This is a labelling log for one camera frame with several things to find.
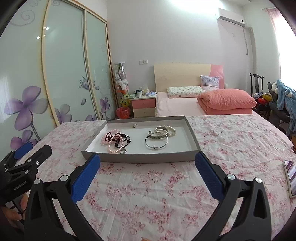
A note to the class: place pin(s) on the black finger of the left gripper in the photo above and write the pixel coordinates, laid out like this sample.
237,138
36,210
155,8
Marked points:
31,165

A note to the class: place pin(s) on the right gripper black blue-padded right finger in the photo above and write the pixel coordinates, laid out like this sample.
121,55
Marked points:
253,221

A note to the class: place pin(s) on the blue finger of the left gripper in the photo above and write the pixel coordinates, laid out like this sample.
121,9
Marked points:
23,149

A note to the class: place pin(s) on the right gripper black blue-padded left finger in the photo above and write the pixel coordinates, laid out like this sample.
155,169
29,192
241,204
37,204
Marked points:
42,221

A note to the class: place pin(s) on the thin silver round bangle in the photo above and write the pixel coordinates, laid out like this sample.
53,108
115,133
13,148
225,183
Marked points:
156,144

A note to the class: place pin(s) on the silver cuff bangle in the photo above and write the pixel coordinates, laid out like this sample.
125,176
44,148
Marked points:
160,132

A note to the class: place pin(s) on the person's hand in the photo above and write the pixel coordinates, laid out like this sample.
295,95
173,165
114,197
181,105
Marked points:
12,215

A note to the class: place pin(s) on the smartphone in white case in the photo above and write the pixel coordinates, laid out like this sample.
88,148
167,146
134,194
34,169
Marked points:
290,173

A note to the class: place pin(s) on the sliding wardrobe with flowers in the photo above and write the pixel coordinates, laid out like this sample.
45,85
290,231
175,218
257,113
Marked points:
55,68

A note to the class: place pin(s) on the floral pink bed sheet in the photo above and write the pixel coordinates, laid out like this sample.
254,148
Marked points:
170,201

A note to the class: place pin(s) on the red waste basket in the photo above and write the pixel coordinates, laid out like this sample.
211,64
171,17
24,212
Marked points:
123,112

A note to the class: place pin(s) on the tube of plush toys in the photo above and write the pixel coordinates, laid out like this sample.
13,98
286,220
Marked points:
121,84

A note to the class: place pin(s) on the pink bedside table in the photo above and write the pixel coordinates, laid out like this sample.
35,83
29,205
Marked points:
144,106

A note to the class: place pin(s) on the grey cardboard tray box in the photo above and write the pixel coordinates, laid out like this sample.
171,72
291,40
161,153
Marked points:
182,147

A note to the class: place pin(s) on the folded salmon duvet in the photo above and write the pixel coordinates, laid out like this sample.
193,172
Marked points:
226,101

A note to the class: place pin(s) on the blue plush robe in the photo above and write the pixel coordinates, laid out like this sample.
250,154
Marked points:
286,99

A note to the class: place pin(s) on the dark wooden chair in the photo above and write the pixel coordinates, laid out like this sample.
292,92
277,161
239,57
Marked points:
256,85

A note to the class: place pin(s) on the lilac patterned pillow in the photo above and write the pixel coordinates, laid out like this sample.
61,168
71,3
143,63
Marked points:
210,83

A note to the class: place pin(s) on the floral white pillow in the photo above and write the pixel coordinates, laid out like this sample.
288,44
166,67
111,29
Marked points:
184,91

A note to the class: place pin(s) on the beige pink headboard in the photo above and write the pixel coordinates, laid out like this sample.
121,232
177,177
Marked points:
184,74

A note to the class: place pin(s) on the white air conditioner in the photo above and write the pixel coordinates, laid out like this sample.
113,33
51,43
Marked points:
230,17

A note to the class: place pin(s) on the white wall socket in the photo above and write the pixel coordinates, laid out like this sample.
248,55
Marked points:
143,62

